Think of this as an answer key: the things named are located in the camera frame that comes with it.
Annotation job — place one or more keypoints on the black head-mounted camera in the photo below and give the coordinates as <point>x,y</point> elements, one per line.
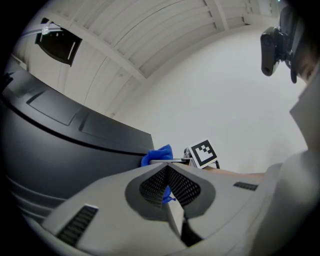
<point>273,47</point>

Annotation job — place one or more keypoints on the blue cloth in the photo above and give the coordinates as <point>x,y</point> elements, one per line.
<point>160,153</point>

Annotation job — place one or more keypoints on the person's right forearm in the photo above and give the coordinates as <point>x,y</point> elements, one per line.
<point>237,175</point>

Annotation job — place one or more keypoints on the black ceiling panel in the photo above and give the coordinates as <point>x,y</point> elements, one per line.
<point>58,45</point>

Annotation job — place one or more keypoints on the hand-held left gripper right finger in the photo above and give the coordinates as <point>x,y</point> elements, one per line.
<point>225,200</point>

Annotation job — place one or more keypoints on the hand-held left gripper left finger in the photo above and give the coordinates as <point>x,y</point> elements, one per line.
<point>112,225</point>

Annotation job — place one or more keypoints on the black screen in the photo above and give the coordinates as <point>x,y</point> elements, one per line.
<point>62,150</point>

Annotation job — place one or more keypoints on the person's face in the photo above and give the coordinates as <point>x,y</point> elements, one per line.
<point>309,68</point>

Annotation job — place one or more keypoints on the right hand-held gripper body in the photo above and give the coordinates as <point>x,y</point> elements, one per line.
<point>203,153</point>

